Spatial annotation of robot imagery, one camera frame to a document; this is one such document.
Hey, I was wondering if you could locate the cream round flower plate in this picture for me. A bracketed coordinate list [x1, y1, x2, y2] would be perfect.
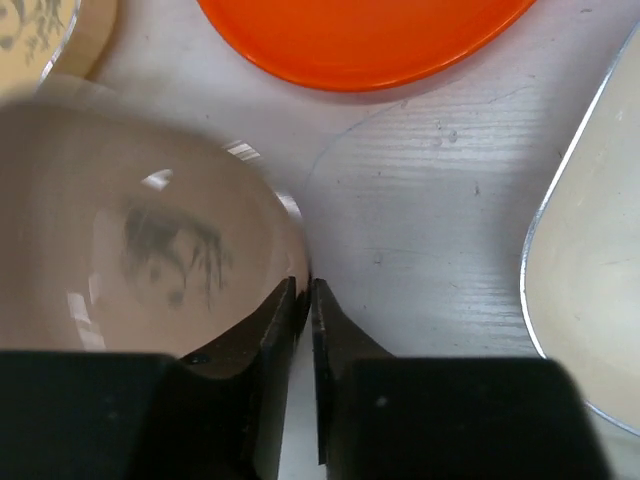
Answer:
[1, 0, 118, 96]

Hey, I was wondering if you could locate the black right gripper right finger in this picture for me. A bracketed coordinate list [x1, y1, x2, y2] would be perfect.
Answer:
[311, 279, 611, 479]

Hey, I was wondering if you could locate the orange round plate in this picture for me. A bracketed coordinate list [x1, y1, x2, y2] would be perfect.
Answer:
[200, 0, 534, 92]

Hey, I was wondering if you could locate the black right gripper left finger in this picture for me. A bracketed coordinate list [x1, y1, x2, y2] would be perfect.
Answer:
[1, 279, 297, 479]

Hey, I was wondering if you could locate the brown square panda plate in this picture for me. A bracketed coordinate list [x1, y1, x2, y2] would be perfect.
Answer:
[1, 81, 310, 357]

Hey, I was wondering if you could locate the cream square panda plate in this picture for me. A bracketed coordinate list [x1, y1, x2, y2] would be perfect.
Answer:
[519, 30, 639, 433]

